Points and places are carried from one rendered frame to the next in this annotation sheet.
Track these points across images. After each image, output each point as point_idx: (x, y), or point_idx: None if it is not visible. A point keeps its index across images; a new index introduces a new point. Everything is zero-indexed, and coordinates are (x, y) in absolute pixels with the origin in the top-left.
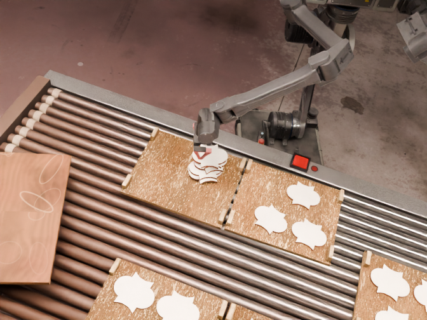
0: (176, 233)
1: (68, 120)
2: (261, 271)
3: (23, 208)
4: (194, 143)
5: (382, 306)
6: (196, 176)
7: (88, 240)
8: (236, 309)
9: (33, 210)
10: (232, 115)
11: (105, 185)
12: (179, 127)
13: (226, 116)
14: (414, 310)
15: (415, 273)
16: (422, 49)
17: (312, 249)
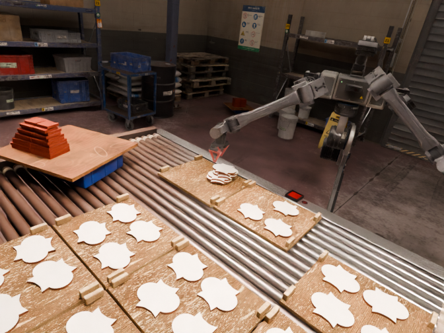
0: (178, 200)
1: (154, 145)
2: (226, 237)
3: (91, 151)
4: (211, 145)
5: (324, 291)
6: (211, 178)
7: (119, 186)
8: (189, 246)
9: (96, 153)
10: (237, 125)
11: (151, 170)
12: (217, 162)
13: (233, 124)
14: (359, 307)
15: (370, 282)
16: (380, 85)
17: (275, 236)
